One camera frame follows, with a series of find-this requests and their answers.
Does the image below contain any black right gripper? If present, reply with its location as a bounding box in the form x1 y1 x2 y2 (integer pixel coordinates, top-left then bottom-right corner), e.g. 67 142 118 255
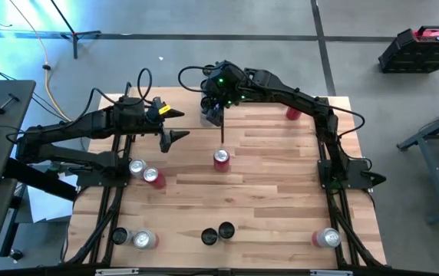
206 61 246 127

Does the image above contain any black rail with silver plates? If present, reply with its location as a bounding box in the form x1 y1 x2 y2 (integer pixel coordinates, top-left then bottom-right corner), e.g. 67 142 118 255
0 263 439 276

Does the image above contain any white and red Spindrift can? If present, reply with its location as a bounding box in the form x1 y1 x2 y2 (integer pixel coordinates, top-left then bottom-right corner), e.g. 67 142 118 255
311 227 342 249
128 159 148 180
132 228 160 251

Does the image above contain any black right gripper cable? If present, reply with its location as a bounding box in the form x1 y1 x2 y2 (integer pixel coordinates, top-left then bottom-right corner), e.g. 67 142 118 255
177 64 213 94

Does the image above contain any black tripod stand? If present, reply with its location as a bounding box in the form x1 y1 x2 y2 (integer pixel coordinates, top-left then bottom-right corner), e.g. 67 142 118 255
48 0 102 61

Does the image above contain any black chair caster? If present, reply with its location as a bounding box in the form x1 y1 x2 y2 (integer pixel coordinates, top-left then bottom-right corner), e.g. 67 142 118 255
7 248 25 264

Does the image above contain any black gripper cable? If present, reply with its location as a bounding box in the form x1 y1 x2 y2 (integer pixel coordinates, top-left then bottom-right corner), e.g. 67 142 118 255
177 64 213 94
83 67 153 116

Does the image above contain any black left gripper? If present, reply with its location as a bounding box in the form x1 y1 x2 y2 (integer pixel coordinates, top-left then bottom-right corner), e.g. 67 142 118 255
114 96 190 154

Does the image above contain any yellow floor cable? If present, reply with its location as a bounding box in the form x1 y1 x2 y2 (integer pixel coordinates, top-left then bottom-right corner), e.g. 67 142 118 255
10 0 82 127

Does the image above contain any black and red toolbox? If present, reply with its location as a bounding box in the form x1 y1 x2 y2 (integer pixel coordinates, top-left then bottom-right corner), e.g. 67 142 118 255
377 25 439 74

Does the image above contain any black aluminium mounting frame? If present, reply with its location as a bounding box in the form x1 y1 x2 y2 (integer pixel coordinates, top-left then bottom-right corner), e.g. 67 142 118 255
64 132 134 269
298 97 388 269

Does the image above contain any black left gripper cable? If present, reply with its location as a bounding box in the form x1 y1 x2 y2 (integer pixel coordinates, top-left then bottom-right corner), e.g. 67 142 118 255
83 67 153 116

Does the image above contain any white floor sheet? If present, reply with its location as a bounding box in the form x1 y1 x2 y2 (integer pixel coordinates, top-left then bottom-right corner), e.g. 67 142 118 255
14 168 78 225

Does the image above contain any grey desk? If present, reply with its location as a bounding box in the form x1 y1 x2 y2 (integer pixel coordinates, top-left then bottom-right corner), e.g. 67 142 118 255
0 79 37 273

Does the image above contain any black support beam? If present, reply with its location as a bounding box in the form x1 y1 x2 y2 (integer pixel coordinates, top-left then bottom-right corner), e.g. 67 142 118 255
2 159 78 202

